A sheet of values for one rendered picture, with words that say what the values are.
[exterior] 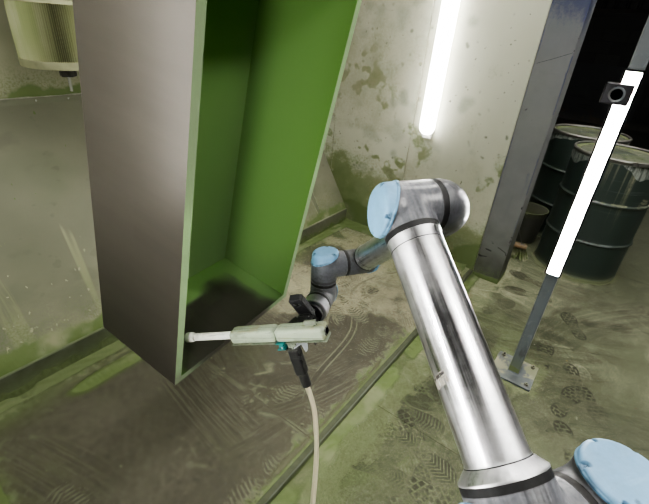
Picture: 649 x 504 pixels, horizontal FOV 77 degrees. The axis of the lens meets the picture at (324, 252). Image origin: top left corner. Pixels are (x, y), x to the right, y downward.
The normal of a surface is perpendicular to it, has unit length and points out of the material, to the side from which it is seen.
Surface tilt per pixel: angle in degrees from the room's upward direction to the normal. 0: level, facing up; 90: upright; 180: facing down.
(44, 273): 57
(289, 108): 90
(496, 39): 90
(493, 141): 90
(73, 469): 0
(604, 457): 5
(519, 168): 90
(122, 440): 0
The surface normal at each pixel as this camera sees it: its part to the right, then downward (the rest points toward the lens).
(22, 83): 0.80, 0.34
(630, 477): 0.15, -0.88
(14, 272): 0.71, -0.18
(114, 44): -0.51, 0.39
